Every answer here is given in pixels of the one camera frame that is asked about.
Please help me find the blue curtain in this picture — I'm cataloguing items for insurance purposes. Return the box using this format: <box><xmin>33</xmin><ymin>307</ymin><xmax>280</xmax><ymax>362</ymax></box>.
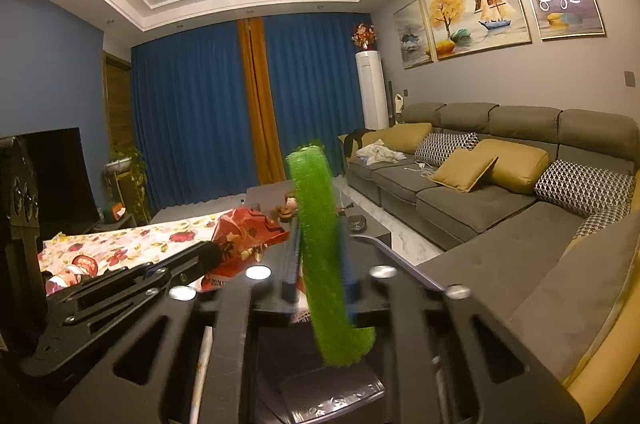
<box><xmin>262</xmin><ymin>12</ymin><xmax>373</xmax><ymax>178</ymax></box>
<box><xmin>131</xmin><ymin>20</ymin><xmax>258</xmax><ymax>211</ymax></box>

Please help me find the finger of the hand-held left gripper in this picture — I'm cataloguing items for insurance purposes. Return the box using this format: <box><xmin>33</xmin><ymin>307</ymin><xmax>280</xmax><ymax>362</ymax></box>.
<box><xmin>47</xmin><ymin>240</ymin><xmax>224</xmax><ymax>306</ymax></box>
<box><xmin>20</xmin><ymin>273</ymin><xmax>173</xmax><ymax>378</ymax></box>

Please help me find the grey sectional sofa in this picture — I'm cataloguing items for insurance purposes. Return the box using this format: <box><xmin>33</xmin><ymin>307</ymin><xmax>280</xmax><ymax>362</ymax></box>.
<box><xmin>345</xmin><ymin>102</ymin><xmax>640</xmax><ymax>424</ymax></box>

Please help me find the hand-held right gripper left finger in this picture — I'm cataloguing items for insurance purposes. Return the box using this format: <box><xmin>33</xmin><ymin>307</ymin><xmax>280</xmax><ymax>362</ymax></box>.
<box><xmin>55</xmin><ymin>217</ymin><xmax>305</xmax><ymax>424</ymax></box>

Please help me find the white crumpled cloth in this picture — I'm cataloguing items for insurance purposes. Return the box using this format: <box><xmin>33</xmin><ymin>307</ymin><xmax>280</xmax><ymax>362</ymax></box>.
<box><xmin>356</xmin><ymin>143</ymin><xmax>407</xmax><ymax>165</ymax></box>

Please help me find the white standing air conditioner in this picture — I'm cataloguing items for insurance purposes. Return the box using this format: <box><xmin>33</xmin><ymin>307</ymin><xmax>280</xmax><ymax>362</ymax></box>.
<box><xmin>355</xmin><ymin>50</ymin><xmax>390</xmax><ymax>130</ymax></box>

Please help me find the black white patterned pillow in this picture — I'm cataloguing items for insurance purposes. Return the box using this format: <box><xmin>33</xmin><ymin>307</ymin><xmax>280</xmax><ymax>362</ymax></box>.
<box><xmin>534</xmin><ymin>159</ymin><xmax>636</xmax><ymax>218</ymax></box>
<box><xmin>414</xmin><ymin>131</ymin><xmax>478</xmax><ymax>167</ymax></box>
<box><xmin>572</xmin><ymin>204</ymin><xmax>632</xmax><ymax>240</ymax></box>

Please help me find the black garment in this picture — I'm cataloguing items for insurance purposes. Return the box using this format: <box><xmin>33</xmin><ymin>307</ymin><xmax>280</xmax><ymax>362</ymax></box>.
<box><xmin>342</xmin><ymin>129</ymin><xmax>383</xmax><ymax>160</ymax></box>

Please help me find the pink plastic bag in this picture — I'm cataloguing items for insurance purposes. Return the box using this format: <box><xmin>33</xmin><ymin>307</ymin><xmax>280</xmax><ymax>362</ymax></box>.
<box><xmin>45</xmin><ymin>273</ymin><xmax>83</xmax><ymax>298</ymax></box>

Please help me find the dark coffee table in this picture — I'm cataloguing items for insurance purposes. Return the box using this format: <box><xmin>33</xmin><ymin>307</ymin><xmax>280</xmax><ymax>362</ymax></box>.
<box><xmin>245</xmin><ymin>179</ymin><xmax>393</xmax><ymax>250</ymax></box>

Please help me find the white cable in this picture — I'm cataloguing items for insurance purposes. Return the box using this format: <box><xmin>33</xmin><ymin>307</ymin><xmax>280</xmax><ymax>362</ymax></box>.
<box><xmin>405</xmin><ymin>160</ymin><xmax>441</xmax><ymax>179</ymax></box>

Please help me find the red gold flower ornament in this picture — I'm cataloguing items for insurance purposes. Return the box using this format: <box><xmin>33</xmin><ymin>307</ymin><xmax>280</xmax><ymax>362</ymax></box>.
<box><xmin>351</xmin><ymin>23</ymin><xmax>376</xmax><ymax>52</ymax></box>

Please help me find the grey cushion with yellow edge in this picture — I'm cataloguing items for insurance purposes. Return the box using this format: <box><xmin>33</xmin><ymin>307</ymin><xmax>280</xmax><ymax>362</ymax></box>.
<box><xmin>507</xmin><ymin>224</ymin><xmax>640</xmax><ymax>424</ymax></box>

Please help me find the orange curtain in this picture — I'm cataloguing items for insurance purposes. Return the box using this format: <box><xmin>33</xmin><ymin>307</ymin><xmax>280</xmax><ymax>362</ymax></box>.
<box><xmin>236</xmin><ymin>18</ymin><xmax>287</xmax><ymax>186</ymax></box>

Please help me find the wooden door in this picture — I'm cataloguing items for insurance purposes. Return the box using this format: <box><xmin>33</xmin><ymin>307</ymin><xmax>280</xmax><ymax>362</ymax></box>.
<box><xmin>102</xmin><ymin>52</ymin><xmax>135</xmax><ymax>150</ymax></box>

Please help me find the dark purple plastic bin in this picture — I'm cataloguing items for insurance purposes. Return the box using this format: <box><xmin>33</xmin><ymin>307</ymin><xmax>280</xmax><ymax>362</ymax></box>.
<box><xmin>260</xmin><ymin>231</ymin><xmax>447</xmax><ymax>424</ymax></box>

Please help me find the yellow square pillow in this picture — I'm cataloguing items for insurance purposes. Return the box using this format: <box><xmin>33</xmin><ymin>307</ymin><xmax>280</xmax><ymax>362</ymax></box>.
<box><xmin>429</xmin><ymin>147</ymin><xmax>498</xmax><ymax>193</ymax></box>

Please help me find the green fuzzy turf strip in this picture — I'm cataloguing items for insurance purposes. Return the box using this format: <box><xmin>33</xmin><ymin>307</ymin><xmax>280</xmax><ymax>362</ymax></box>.
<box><xmin>285</xmin><ymin>144</ymin><xmax>377</xmax><ymax>367</ymax></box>

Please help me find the trailing potted plant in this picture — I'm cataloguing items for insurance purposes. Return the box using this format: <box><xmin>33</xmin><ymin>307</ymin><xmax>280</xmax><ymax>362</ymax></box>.
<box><xmin>103</xmin><ymin>147</ymin><xmax>151</xmax><ymax>210</ymax></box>

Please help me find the red snack packet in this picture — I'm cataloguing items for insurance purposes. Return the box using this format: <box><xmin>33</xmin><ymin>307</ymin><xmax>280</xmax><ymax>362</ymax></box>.
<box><xmin>200</xmin><ymin>209</ymin><xmax>292</xmax><ymax>295</ymax></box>

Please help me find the black flat television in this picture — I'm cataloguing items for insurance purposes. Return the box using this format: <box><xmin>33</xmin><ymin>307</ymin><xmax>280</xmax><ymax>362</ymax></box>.
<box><xmin>20</xmin><ymin>127</ymin><xmax>102</xmax><ymax>231</ymax></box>

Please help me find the sailboat tree framed painting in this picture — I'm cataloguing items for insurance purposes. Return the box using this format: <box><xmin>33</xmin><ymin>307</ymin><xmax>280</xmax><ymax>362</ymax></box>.
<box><xmin>424</xmin><ymin>0</ymin><xmax>532</xmax><ymax>61</ymax></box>

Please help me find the floral tablecloth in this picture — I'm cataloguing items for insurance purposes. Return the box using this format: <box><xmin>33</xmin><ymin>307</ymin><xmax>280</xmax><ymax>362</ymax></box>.
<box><xmin>42</xmin><ymin>214</ymin><xmax>236</xmax><ymax>291</ymax></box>

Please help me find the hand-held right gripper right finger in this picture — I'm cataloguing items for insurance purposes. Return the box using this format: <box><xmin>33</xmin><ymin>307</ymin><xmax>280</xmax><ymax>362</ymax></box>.
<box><xmin>339</xmin><ymin>210</ymin><xmax>586</xmax><ymax>424</ymax></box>

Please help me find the wooden plant stand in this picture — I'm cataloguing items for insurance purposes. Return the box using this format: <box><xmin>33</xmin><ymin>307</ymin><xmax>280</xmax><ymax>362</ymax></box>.
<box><xmin>114</xmin><ymin>171</ymin><xmax>151</xmax><ymax>226</ymax></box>

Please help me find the small ceramic figurine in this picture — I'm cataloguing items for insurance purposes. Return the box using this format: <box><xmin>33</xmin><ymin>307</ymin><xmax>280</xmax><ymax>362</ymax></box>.
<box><xmin>277</xmin><ymin>194</ymin><xmax>301</xmax><ymax>221</ymax></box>

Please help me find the small framed painting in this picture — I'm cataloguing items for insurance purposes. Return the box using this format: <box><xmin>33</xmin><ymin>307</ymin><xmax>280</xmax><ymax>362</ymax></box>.
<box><xmin>393</xmin><ymin>0</ymin><xmax>435</xmax><ymax>69</ymax></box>

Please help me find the yellow bolster cushion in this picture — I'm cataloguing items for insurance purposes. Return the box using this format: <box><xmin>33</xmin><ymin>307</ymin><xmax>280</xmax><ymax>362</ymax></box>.
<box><xmin>372</xmin><ymin>123</ymin><xmax>433</xmax><ymax>155</ymax></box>
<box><xmin>475</xmin><ymin>139</ymin><xmax>551</xmax><ymax>196</ymax></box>

